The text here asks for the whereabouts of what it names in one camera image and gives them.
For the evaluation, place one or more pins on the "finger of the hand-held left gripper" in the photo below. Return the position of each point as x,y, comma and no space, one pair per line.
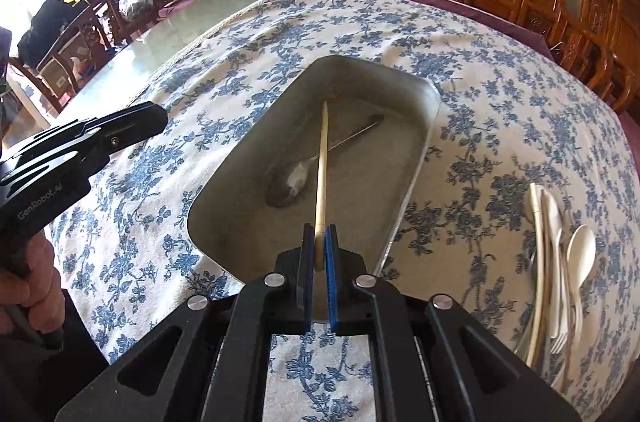
135,122

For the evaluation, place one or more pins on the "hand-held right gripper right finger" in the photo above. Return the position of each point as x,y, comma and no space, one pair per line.
330,277

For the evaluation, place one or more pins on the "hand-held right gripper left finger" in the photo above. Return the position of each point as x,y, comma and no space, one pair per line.
306,274

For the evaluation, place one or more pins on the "grey rectangular container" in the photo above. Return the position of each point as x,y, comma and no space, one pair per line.
250,227

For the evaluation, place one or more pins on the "wooden chopstick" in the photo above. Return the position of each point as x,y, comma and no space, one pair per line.
322,162

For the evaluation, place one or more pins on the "person's left hand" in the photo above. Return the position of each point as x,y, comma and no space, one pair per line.
42,292

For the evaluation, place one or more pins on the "small metal spoon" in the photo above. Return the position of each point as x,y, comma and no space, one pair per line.
287,187

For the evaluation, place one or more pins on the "dark wooden chair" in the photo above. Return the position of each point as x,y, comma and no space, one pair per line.
95,32

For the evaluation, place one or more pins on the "black bag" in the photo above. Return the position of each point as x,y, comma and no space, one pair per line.
50,27

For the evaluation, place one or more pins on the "white plastic fork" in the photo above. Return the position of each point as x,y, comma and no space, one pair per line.
554,232

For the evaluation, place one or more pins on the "blue floral tablecloth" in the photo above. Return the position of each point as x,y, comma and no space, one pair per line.
350,27

